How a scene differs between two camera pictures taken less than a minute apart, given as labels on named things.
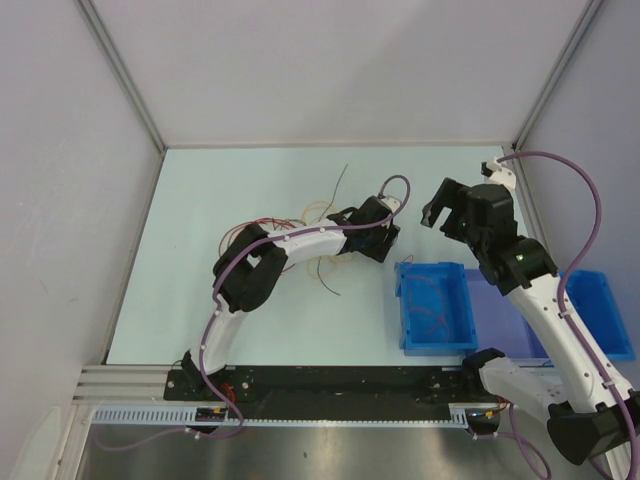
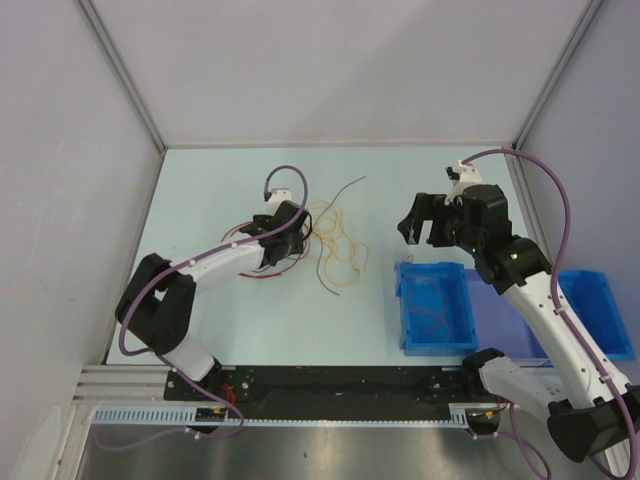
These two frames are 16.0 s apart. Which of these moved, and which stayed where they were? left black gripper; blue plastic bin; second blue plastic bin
Moved: left black gripper
Stayed: second blue plastic bin; blue plastic bin
